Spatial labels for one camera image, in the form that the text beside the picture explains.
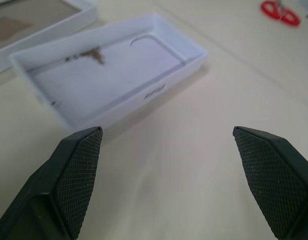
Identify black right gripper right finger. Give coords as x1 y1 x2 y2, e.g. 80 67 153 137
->
232 125 308 240

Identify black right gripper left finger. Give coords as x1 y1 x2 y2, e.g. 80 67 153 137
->
0 126 104 240

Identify white smartphone box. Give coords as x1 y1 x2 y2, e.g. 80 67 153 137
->
8 11 209 133

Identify white box lid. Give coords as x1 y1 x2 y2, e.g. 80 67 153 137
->
0 0 97 77

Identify red handled scissors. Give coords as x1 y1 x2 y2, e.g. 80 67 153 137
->
260 0 302 27

